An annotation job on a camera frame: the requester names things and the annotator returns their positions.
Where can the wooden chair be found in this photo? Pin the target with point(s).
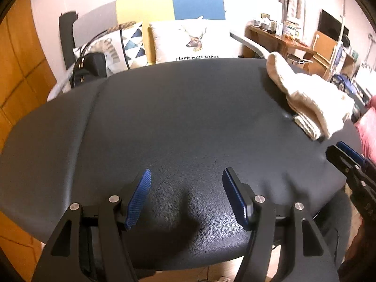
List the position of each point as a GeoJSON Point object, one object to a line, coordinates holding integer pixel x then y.
{"type": "Point", "coordinates": [330, 58]}

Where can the wooden wardrobe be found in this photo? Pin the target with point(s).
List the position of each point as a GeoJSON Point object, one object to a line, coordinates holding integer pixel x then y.
{"type": "Point", "coordinates": [26, 79]}

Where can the geometric triangle print pillow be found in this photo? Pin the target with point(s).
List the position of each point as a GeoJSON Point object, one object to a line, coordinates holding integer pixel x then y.
{"type": "Point", "coordinates": [122, 47]}

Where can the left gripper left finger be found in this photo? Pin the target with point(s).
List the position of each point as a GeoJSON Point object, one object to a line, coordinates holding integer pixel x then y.
{"type": "Point", "coordinates": [86, 244]}

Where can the black handbag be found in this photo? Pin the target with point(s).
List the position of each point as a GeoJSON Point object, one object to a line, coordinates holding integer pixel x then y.
{"type": "Point", "coordinates": [89, 68]}

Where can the wooden side table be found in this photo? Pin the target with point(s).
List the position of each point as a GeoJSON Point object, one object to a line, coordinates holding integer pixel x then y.
{"type": "Point", "coordinates": [281, 44]}

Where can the grey yellow blue armchair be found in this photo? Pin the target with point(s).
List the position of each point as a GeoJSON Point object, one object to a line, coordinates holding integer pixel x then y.
{"type": "Point", "coordinates": [93, 24]}

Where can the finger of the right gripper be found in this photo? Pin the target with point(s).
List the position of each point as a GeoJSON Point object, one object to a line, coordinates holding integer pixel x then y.
{"type": "Point", "coordinates": [341, 160]}
{"type": "Point", "coordinates": [359, 159]}

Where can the pink blanket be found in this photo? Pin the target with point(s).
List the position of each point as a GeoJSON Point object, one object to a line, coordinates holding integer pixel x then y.
{"type": "Point", "coordinates": [366, 128]}

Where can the white deer print pillow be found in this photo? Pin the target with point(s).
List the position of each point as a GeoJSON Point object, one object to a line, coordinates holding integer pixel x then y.
{"type": "Point", "coordinates": [192, 39]}

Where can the cream knitted sweater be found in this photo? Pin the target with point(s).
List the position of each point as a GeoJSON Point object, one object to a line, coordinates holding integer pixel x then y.
{"type": "Point", "coordinates": [321, 108]}

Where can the black television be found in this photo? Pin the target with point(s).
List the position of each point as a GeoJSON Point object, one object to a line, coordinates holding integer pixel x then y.
{"type": "Point", "coordinates": [331, 27]}

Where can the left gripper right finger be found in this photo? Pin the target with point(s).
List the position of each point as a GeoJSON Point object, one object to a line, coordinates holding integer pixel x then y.
{"type": "Point", "coordinates": [304, 255]}

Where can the black steering wheel toy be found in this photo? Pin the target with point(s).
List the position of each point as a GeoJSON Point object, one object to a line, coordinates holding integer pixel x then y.
{"type": "Point", "coordinates": [340, 81]}

